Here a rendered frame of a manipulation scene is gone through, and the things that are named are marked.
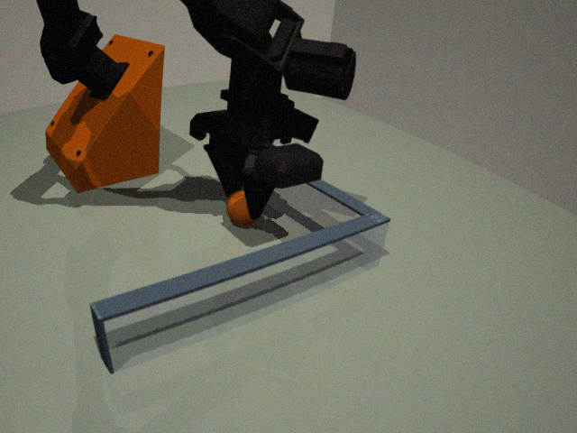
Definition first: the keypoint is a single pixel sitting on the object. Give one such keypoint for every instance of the brown ball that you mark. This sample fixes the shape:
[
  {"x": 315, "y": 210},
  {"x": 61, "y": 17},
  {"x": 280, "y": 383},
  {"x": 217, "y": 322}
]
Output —
[{"x": 240, "y": 214}]

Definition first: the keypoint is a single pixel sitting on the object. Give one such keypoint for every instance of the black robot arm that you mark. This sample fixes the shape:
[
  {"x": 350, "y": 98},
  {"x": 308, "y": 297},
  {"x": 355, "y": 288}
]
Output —
[{"x": 239, "y": 29}]

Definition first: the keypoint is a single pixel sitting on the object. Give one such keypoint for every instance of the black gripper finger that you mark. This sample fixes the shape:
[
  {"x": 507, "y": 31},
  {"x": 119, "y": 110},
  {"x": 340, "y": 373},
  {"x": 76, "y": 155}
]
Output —
[
  {"x": 256, "y": 191},
  {"x": 228, "y": 164}
]

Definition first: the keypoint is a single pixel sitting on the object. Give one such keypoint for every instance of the clear l-shaped low wall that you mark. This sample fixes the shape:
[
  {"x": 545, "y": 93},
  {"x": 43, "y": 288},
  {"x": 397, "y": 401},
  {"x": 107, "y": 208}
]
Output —
[{"x": 164, "y": 328}]

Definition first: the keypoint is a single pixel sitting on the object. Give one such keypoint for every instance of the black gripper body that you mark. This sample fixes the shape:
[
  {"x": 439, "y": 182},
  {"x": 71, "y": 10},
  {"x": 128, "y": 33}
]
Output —
[{"x": 250, "y": 123}]

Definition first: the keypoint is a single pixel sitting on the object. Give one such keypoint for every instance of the blue-grey l-shaped wall top rail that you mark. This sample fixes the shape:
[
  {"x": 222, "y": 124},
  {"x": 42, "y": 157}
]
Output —
[{"x": 184, "y": 284}]

